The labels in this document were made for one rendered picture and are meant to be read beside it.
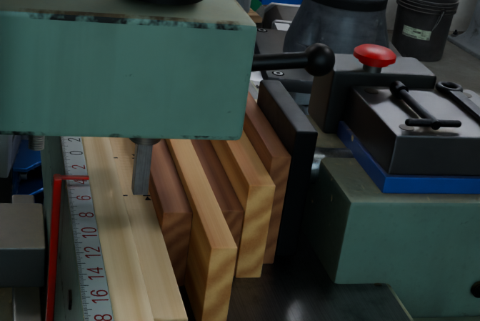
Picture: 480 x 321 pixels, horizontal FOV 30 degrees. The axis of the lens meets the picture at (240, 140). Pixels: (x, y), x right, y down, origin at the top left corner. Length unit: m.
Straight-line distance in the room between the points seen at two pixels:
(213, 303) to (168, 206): 0.07
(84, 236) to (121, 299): 0.05
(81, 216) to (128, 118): 0.06
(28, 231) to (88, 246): 0.22
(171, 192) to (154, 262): 0.06
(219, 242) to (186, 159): 0.10
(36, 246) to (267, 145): 0.21
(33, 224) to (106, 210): 0.19
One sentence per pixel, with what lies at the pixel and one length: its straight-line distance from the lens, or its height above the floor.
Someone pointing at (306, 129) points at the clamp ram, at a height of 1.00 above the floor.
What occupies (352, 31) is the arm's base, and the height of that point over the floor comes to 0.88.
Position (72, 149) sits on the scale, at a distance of 0.58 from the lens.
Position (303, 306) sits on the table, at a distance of 0.55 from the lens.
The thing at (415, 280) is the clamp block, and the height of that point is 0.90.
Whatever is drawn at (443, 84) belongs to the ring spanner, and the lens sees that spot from 0.66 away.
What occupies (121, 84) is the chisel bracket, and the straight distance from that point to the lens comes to 0.48.
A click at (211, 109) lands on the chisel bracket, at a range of 0.49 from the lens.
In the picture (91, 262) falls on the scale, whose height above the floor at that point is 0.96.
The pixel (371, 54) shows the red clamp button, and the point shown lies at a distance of 0.63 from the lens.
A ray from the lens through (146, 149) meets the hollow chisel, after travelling 0.53.
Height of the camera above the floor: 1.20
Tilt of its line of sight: 23 degrees down
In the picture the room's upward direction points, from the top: 8 degrees clockwise
